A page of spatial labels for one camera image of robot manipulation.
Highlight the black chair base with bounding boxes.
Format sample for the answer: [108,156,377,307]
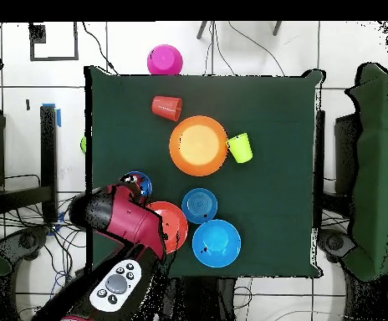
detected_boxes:
[0,225,51,268]

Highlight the dark grey chair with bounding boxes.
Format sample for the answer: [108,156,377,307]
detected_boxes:
[316,228,358,265]

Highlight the grey tripod legs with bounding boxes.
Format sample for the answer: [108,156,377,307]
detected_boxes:
[196,21,283,40]

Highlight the shallow red-orange bowl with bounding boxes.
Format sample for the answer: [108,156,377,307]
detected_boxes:
[145,201,189,255]

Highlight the small dark blue bowl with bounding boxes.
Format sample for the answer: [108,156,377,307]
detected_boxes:
[120,171,154,199]

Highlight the black bench frame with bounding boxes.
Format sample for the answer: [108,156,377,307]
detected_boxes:
[0,104,59,225]

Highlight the medium blue bowl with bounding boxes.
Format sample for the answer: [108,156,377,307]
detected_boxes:
[191,218,243,269]

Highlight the red-orange cup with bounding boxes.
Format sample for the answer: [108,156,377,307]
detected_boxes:
[151,95,184,123]

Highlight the large light orange bowl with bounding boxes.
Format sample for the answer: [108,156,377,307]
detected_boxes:
[168,115,229,177]

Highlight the small light blue bowl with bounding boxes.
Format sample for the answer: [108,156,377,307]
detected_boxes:
[181,187,219,226]

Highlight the large pink bowl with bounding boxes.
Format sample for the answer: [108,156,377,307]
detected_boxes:
[146,43,184,76]

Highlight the dark green tablecloth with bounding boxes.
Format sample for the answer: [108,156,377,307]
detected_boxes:
[84,65,325,278]

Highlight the light green cup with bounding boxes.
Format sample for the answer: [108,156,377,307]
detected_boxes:
[226,132,254,165]

